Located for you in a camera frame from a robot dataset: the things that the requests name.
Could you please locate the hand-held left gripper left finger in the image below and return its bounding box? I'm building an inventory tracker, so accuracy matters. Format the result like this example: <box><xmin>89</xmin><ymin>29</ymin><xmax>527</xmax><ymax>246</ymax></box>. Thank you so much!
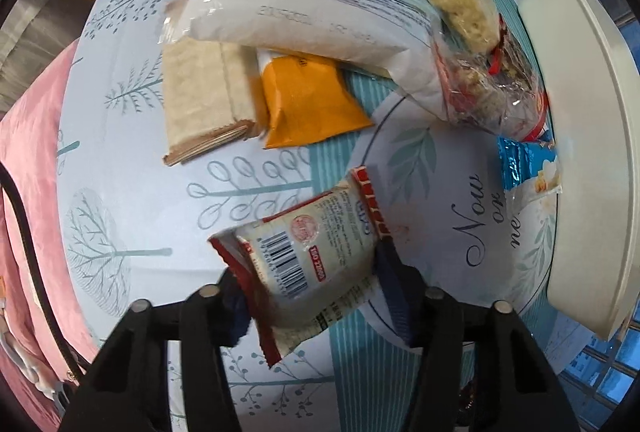
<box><xmin>57</xmin><ymin>269</ymin><xmax>253</xmax><ymax>432</ymax></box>

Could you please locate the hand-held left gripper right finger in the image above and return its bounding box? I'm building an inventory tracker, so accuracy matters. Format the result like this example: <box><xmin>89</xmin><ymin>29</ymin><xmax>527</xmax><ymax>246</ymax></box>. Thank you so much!
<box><xmin>375</xmin><ymin>242</ymin><xmax>581</xmax><ymax>432</ymax></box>

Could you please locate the red white snack packet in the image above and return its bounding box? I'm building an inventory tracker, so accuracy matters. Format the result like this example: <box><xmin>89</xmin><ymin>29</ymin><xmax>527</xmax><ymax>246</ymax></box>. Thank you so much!
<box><xmin>207</xmin><ymin>166</ymin><xmax>385</xmax><ymax>368</ymax></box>

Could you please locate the blue snack packet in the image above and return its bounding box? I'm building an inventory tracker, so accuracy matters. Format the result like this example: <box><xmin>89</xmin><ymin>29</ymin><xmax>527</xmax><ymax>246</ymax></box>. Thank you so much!
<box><xmin>496</xmin><ymin>136</ymin><xmax>563</xmax><ymax>213</ymax></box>

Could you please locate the beige wafer packet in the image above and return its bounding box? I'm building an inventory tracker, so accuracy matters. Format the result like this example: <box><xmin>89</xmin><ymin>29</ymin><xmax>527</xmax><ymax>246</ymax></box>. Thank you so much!
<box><xmin>161</xmin><ymin>35</ymin><xmax>268</xmax><ymax>167</ymax></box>

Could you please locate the red-trim clear nut bar packet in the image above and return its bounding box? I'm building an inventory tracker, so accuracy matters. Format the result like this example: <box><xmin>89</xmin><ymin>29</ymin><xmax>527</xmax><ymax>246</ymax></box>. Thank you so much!
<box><xmin>437</xmin><ymin>47</ymin><xmax>551</xmax><ymax>138</ymax></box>
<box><xmin>487</xmin><ymin>12</ymin><xmax>543</xmax><ymax>83</ymax></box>

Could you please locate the orange white snack packet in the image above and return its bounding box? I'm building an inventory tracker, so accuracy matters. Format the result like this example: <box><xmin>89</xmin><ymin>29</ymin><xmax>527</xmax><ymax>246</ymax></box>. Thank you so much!
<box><xmin>256</xmin><ymin>48</ymin><xmax>376</xmax><ymax>149</ymax></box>

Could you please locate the white plastic basket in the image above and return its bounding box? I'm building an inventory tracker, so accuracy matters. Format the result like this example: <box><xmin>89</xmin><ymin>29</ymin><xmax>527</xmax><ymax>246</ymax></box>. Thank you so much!
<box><xmin>517</xmin><ymin>0</ymin><xmax>640</xmax><ymax>342</ymax></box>

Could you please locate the large white apple chip packet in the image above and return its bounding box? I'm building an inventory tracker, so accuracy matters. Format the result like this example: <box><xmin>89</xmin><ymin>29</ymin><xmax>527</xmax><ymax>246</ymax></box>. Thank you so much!
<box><xmin>167</xmin><ymin>0</ymin><xmax>453</xmax><ymax>123</ymax></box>

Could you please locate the pink blanket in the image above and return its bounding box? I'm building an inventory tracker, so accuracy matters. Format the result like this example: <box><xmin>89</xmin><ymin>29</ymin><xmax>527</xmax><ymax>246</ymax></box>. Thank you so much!
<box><xmin>0</xmin><ymin>37</ymin><xmax>101</xmax><ymax>418</ymax></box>

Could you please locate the black cable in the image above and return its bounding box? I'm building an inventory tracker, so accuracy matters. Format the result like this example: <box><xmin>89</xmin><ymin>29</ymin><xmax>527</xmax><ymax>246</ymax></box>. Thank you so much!
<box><xmin>0</xmin><ymin>162</ymin><xmax>81</xmax><ymax>363</ymax></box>

